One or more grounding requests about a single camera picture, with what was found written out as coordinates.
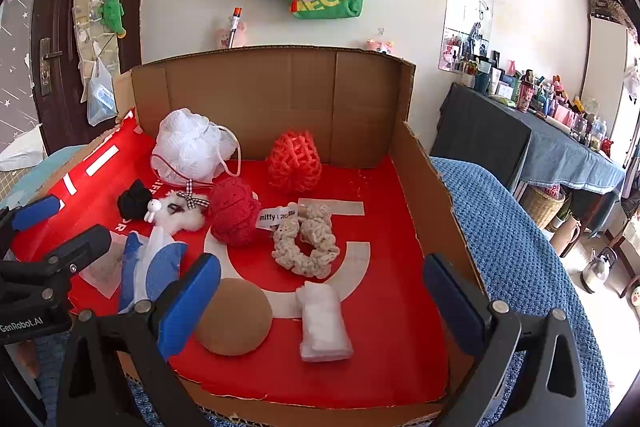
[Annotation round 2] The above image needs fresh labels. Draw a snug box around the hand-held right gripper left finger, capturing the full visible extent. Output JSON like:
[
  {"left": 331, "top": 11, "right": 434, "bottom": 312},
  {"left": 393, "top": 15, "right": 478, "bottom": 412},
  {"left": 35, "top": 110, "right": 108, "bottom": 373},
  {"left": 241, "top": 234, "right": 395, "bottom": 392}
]
[{"left": 55, "top": 252, "right": 223, "bottom": 427}]

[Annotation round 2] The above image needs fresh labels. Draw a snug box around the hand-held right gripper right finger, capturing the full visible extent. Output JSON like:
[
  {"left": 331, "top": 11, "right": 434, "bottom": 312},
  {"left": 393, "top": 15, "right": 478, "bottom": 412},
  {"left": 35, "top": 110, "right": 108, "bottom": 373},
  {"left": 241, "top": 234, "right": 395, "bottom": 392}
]
[{"left": 422, "top": 252, "right": 586, "bottom": 427}]

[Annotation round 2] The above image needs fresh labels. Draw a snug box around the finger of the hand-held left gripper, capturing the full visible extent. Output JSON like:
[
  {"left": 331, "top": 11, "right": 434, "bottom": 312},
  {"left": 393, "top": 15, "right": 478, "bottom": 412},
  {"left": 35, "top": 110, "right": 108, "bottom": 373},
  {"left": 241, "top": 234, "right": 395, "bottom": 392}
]
[
  {"left": 0, "top": 194, "right": 61, "bottom": 238},
  {"left": 47, "top": 225, "right": 112, "bottom": 278}
]

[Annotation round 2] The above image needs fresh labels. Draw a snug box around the clear paper packet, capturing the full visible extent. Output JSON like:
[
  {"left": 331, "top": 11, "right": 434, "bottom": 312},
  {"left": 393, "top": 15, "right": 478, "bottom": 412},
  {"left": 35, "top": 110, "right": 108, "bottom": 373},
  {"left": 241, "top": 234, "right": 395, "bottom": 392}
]
[{"left": 80, "top": 239, "right": 133, "bottom": 300}]

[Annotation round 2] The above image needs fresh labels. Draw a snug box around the blue cloth white mesh edge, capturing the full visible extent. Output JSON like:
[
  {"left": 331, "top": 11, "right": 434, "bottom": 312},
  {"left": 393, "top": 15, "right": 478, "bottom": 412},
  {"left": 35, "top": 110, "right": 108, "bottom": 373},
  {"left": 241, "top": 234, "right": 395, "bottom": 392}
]
[{"left": 119, "top": 227, "right": 188, "bottom": 313}]

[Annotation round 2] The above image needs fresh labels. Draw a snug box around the tan round sponge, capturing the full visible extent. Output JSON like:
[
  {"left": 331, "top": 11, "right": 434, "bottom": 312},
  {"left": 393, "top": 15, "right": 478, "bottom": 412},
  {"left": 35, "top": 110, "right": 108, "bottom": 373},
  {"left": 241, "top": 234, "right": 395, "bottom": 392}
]
[{"left": 194, "top": 278, "right": 273, "bottom": 356}]

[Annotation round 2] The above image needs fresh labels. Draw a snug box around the black fluffy scrunchie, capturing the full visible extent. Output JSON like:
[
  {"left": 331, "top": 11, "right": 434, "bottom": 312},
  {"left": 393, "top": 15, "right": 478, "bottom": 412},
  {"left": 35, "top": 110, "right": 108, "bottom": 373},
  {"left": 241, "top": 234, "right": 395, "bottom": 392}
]
[{"left": 117, "top": 179, "right": 153, "bottom": 218}]

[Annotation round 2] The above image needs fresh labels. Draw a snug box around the white plush toy checked bow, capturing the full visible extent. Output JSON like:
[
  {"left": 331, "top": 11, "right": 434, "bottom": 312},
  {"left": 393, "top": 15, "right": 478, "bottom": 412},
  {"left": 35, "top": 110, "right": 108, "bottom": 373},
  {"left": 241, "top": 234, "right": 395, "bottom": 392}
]
[{"left": 145, "top": 189, "right": 208, "bottom": 233}]

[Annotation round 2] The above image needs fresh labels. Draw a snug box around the red knit ball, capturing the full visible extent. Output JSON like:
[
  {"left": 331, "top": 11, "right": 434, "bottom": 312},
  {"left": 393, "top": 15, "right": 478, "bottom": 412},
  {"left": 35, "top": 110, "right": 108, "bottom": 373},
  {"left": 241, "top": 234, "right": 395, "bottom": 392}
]
[{"left": 207, "top": 177, "right": 263, "bottom": 248}]

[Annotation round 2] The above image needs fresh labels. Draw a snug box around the white tissue pack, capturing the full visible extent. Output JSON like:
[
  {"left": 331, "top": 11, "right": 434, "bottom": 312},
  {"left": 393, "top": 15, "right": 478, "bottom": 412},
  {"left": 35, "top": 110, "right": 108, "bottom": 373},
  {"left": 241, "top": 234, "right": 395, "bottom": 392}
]
[{"left": 299, "top": 282, "right": 353, "bottom": 363}]

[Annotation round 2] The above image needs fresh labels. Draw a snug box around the cream knit scrunchie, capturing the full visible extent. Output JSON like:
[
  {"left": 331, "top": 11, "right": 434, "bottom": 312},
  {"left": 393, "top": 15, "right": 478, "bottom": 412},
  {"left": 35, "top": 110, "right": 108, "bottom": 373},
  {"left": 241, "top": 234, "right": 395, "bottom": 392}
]
[{"left": 257, "top": 202, "right": 342, "bottom": 279}]

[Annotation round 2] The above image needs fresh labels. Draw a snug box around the white mesh bath pouf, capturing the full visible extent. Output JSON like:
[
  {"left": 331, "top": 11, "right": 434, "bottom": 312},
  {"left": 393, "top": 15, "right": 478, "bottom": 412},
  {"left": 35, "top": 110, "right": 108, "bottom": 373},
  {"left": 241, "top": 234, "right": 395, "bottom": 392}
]
[{"left": 150, "top": 108, "right": 242, "bottom": 185}]

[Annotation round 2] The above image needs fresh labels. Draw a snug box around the red mesh bath pouf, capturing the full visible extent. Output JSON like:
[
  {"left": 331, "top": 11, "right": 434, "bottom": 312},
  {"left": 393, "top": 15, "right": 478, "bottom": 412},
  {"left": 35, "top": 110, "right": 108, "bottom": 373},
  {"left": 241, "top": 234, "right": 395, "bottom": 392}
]
[{"left": 265, "top": 130, "right": 322, "bottom": 194}]

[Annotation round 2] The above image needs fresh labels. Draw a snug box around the brown cardboard box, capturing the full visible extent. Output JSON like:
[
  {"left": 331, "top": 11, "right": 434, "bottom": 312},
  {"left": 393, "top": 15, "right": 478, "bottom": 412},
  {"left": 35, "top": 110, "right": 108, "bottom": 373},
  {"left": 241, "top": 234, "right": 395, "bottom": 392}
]
[{"left": 15, "top": 46, "right": 483, "bottom": 423}]

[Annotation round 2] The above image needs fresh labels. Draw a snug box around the white crumpled paper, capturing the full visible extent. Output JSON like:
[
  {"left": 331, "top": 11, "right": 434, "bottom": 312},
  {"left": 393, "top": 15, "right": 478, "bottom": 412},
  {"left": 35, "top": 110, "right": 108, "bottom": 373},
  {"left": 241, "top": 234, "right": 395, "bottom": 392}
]
[{"left": 0, "top": 127, "right": 46, "bottom": 172}]

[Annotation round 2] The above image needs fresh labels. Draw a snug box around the red printed plastic bag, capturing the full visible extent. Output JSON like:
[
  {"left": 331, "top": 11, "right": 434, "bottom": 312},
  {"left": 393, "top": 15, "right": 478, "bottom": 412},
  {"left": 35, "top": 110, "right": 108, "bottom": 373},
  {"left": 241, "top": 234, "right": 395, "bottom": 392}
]
[{"left": 10, "top": 107, "right": 451, "bottom": 410}]

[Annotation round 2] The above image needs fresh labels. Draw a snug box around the blue knit blanket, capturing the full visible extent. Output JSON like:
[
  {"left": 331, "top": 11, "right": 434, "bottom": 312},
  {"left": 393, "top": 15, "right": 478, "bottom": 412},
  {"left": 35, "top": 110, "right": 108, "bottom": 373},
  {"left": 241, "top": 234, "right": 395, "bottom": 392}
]
[{"left": 30, "top": 157, "right": 611, "bottom": 427}]

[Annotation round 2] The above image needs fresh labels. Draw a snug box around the wicker basket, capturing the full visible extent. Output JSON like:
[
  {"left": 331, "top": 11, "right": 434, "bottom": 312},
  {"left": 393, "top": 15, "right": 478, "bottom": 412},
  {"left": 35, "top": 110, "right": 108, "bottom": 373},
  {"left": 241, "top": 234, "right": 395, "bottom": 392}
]
[{"left": 520, "top": 184, "right": 566, "bottom": 230}]

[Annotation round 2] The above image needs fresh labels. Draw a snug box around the clear hanging plastic bag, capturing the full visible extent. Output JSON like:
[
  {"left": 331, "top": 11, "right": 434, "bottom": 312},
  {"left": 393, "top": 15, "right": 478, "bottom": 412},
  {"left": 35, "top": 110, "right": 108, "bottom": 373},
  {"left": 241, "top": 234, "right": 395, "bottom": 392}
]
[{"left": 86, "top": 57, "right": 120, "bottom": 126}]

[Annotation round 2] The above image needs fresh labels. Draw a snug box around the beige jug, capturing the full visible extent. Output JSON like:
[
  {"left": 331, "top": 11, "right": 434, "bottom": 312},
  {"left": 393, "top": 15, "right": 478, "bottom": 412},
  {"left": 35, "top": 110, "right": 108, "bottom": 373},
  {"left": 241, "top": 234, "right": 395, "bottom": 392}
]
[{"left": 550, "top": 212, "right": 581, "bottom": 258}]

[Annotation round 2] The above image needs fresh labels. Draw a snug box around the white kettle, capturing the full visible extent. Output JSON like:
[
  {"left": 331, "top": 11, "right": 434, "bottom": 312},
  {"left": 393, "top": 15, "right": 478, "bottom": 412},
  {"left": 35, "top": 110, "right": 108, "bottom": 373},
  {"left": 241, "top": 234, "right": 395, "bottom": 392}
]
[{"left": 582, "top": 247, "right": 626, "bottom": 294}]

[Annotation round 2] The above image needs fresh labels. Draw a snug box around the table with denim cloth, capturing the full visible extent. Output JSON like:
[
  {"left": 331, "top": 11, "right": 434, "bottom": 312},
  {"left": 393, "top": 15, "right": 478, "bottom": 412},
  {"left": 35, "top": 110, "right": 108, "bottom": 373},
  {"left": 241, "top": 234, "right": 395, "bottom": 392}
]
[{"left": 435, "top": 82, "right": 626, "bottom": 208}]

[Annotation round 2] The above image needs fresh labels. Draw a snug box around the beige hanging fabric organizer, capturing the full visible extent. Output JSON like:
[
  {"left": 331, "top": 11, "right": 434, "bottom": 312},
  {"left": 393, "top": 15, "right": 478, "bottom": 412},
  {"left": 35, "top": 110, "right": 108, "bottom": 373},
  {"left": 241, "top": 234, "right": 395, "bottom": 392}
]
[{"left": 67, "top": 0, "right": 123, "bottom": 78}]

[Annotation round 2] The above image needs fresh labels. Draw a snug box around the dark brown door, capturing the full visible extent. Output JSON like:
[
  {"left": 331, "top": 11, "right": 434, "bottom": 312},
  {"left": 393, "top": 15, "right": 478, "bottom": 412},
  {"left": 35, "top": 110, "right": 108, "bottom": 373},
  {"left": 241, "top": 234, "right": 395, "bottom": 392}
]
[{"left": 30, "top": 0, "right": 156, "bottom": 155}]

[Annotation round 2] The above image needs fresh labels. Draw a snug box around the green plush toy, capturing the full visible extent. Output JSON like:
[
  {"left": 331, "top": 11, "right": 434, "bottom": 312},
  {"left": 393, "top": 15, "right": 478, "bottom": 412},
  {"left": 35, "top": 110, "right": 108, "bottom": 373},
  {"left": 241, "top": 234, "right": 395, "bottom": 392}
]
[{"left": 97, "top": 0, "right": 126, "bottom": 38}]

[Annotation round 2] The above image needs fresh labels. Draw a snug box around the row of cosmetic bottles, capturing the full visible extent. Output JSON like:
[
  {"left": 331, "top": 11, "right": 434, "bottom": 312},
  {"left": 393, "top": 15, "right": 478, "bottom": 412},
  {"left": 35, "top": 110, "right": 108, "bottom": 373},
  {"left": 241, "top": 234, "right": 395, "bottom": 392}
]
[{"left": 442, "top": 34, "right": 616, "bottom": 152}]

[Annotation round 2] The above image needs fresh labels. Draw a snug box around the pink pig plush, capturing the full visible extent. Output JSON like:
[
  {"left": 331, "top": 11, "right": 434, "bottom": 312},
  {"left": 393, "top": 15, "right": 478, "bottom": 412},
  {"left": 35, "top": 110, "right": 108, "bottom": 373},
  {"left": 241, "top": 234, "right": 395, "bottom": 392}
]
[{"left": 215, "top": 19, "right": 248, "bottom": 48}]

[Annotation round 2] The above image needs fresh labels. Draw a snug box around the orange capped marker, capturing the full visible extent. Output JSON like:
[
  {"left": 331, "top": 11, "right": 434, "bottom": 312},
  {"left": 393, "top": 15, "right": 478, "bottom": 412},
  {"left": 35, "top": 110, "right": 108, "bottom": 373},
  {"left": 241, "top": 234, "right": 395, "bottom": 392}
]
[{"left": 227, "top": 7, "right": 243, "bottom": 50}]

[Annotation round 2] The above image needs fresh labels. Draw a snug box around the pink deer plush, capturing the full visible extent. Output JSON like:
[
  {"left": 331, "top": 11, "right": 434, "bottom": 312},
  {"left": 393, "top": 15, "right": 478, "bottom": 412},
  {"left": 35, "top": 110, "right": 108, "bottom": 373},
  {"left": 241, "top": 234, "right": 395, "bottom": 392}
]
[{"left": 364, "top": 29, "right": 397, "bottom": 56}]

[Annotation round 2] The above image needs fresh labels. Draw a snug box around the white wardrobe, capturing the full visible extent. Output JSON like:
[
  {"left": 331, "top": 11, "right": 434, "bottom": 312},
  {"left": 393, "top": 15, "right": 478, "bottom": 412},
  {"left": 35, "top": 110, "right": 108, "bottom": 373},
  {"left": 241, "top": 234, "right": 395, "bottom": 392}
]
[{"left": 582, "top": 14, "right": 640, "bottom": 168}]

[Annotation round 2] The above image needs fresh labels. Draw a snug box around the leopard print case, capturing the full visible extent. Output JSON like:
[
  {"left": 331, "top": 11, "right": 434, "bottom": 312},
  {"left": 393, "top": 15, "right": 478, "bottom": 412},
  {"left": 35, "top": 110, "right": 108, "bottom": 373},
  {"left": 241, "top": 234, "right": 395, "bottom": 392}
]
[{"left": 587, "top": 0, "right": 638, "bottom": 30}]

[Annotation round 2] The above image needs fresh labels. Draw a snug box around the black clothes pile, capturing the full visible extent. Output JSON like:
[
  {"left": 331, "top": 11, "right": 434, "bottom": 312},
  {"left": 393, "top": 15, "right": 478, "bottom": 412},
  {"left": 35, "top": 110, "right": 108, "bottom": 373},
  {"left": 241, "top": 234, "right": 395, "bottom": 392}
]
[{"left": 607, "top": 0, "right": 640, "bottom": 42}]

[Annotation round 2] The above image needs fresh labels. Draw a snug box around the metal door handle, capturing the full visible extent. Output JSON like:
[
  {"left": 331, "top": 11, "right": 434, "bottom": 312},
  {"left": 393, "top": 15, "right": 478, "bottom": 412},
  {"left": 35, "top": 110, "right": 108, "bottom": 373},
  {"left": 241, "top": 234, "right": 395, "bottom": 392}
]
[{"left": 39, "top": 37, "right": 63, "bottom": 96}]

